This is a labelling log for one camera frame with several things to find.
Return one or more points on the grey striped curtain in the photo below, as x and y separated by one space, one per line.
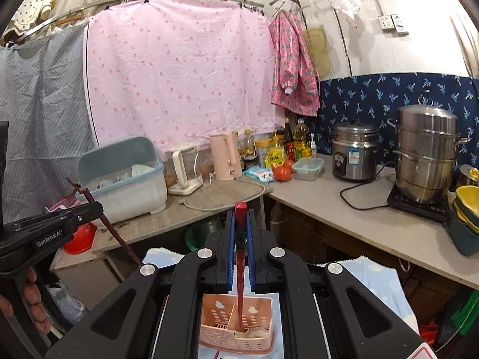
43 100

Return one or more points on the black induction cooker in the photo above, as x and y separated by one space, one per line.
437 212

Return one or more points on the bright red chopstick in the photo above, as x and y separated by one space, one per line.
241 211

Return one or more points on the person left hand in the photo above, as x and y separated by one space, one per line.
32 296

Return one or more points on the steel rice cooker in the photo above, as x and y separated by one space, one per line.
354 151

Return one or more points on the pink dotted curtain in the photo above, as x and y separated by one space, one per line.
177 71

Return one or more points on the teal white dish rack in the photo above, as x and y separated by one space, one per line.
126 177

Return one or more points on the red tomato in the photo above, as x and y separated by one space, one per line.
283 172

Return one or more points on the blue floral backsplash cloth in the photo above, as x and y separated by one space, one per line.
375 98

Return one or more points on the wall power socket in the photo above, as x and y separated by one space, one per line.
393 23

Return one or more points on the dark red patterned chopstick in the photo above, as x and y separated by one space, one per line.
89 197

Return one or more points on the pink perforated utensil basket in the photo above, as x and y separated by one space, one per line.
219 319

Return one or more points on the clear food container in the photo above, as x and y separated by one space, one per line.
308 168

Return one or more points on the white ceramic spoon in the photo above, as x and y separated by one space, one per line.
254 333

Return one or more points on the yellow seasoning bag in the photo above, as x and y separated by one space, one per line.
275 156

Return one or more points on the steel stacked steamer pot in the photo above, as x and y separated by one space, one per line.
427 141

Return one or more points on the yellow teal bowl stack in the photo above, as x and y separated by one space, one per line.
463 227

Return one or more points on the light blue patterned tablecloth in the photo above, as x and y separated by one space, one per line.
381 281

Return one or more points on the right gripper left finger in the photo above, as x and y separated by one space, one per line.
155 312

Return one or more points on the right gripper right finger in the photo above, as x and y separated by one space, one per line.
325 311

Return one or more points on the wet wipes pack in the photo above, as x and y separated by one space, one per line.
260 174

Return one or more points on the yellow oil bottle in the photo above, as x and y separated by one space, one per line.
302 147

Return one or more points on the dark soy sauce bottle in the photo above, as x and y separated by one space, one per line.
288 140

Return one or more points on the red plastic basin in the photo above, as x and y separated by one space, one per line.
82 241

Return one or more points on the pink electric kettle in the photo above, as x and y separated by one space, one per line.
226 158

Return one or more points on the green basin under counter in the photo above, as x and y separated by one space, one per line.
194 239

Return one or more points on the pink floral apron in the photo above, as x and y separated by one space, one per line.
295 86

